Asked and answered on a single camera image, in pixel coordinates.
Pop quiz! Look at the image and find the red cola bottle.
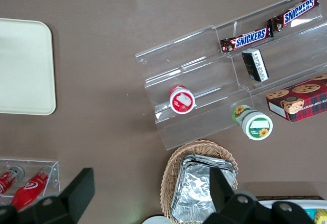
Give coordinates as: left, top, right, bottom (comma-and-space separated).
0, 165, 26, 197
9, 166, 54, 212

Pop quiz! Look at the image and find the red strawberry lid cup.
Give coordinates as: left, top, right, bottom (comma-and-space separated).
169, 84, 197, 114

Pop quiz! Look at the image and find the yellow snack packet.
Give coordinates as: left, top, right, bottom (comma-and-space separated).
314, 208, 327, 224

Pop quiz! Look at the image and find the red tartan cookie box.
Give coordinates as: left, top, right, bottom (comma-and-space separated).
265, 72, 327, 123

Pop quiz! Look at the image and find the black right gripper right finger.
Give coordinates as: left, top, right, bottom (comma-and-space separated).
203, 166, 259, 224

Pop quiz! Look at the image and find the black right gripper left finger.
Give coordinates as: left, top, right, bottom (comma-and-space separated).
32, 167, 96, 224

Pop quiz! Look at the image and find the clear acrylic tiered shelf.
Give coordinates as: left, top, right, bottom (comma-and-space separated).
134, 0, 327, 151

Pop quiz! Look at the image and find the white rectangular snack tray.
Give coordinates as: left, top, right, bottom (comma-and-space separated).
256, 199, 327, 224

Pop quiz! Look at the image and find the clear acrylic bottle rack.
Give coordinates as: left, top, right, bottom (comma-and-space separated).
0, 158, 61, 206

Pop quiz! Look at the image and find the teal snack packet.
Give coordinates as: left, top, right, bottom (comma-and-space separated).
303, 208, 318, 224

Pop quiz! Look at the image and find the Snickers chocolate bar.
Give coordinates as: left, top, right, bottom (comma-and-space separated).
220, 26, 275, 55
267, 0, 320, 32

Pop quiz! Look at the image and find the green sunflower lid cup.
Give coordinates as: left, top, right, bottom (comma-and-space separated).
231, 104, 274, 142

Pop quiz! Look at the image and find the oval wicker basket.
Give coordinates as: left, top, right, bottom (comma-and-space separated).
159, 139, 240, 224

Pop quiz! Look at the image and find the beige plastic tray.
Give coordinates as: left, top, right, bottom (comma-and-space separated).
0, 17, 57, 116

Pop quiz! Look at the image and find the aluminium foil container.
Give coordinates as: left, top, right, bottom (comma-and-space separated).
170, 153, 239, 224

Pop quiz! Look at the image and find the small black white box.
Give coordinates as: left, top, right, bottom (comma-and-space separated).
241, 48, 270, 83

